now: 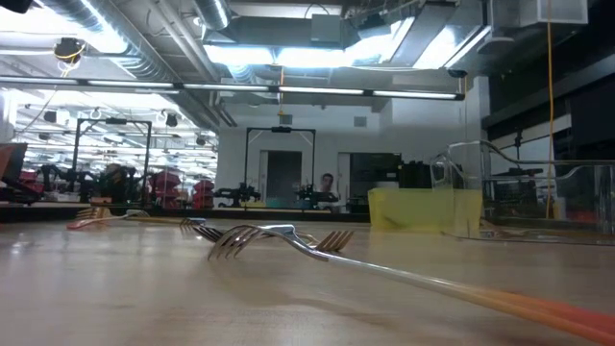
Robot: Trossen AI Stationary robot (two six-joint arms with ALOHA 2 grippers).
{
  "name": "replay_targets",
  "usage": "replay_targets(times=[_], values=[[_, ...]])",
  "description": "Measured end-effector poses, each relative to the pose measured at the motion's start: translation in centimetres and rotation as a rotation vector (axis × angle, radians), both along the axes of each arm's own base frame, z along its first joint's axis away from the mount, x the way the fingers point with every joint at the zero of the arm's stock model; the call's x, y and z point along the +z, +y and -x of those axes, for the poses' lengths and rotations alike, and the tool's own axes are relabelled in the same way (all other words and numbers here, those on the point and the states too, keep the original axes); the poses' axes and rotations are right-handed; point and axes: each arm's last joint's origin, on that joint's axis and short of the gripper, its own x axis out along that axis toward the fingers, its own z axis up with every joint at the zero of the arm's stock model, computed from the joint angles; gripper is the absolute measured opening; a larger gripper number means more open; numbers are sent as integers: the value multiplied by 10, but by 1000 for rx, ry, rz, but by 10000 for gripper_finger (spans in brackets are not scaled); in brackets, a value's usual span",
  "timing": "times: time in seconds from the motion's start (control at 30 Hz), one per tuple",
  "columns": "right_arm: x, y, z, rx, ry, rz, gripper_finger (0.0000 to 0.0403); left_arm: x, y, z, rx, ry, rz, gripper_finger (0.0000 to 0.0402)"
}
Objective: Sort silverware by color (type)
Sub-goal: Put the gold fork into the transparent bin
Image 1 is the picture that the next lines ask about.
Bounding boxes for black equipment boxes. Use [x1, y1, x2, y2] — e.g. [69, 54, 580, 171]
[397, 160, 433, 190]

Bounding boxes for silver corrugated air duct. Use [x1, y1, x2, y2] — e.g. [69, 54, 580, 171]
[191, 0, 233, 32]

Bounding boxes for yellow plastic bin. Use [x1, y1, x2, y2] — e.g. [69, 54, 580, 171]
[367, 186, 484, 237]

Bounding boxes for clear plastic bin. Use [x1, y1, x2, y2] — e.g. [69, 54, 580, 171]
[429, 138, 615, 247]

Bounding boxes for person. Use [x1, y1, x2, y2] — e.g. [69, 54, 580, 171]
[103, 161, 130, 204]
[317, 171, 338, 209]

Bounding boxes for LED light bar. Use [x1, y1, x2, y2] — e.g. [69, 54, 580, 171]
[0, 74, 466, 103]

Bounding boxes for grey ceiling junction box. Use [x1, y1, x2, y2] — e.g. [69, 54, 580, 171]
[309, 12, 344, 45]

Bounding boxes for black aluminium table frame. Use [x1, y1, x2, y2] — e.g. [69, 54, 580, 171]
[0, 205, 371, 224]

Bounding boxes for red storage rack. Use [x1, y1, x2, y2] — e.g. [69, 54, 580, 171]
[149, 171, 183, 209]
[192, 179, 216, 210]

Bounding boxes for yellow black cord reel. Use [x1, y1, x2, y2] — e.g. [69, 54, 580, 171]
[52, 36, 87, 64]

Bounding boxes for dark cabinet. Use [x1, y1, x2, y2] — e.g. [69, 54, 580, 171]
[349, 152, 403, 214]

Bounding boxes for black gantry frame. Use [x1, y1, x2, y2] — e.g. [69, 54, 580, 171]
[243, 126, 317, 208]
[71, 117, 154, 208]

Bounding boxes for silver fork orange handle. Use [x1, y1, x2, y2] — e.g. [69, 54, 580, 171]
[65, 209, 151, 232]
[207, 223, 615, 346]

